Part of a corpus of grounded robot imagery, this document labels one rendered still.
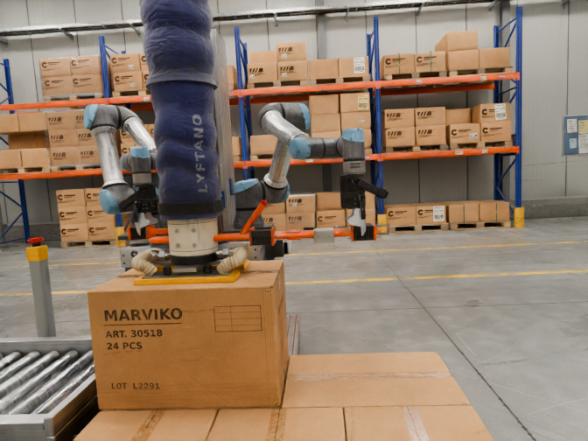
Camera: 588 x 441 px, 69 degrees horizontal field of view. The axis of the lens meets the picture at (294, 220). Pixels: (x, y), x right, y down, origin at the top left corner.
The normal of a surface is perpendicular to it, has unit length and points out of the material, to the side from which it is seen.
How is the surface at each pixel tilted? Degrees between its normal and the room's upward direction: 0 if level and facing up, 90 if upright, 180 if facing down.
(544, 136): 90
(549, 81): 90
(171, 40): 85
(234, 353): 90
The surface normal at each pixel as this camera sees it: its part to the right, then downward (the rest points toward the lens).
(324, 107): -0.03, 0.12
